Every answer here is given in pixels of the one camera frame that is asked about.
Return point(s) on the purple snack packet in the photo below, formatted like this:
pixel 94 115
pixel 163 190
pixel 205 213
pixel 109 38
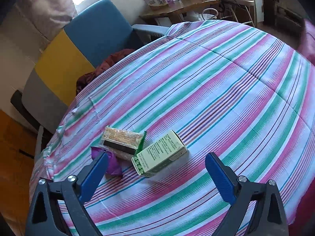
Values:
pixel 114 168

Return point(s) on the green white carton box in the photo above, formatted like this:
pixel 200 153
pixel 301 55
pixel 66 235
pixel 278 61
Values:
pixel 159 154

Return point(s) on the dark red cloth on chair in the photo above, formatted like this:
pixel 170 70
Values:
pixel 109 62

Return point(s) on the wooden wardrobe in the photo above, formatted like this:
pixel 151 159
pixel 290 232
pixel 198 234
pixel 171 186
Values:
pixel 17 148

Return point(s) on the cracker snack package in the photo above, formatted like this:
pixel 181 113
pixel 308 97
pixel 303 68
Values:
pixel 124 144

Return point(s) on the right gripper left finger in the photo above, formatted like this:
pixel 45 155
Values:
pixel 90 176

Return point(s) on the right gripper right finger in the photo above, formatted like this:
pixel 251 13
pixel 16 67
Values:
pixel 223 177

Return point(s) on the grey yellow blue armchair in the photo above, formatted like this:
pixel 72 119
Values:
pixel 82 45

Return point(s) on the striped pink green tablecloth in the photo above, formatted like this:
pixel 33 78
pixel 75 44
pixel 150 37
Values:
pixel 223 87

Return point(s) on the pink patterned curtain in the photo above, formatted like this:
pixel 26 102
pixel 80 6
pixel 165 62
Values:
pixel 47 16

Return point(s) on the wooden side table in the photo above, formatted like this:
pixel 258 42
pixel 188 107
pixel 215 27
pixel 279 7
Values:
pixel 174 10

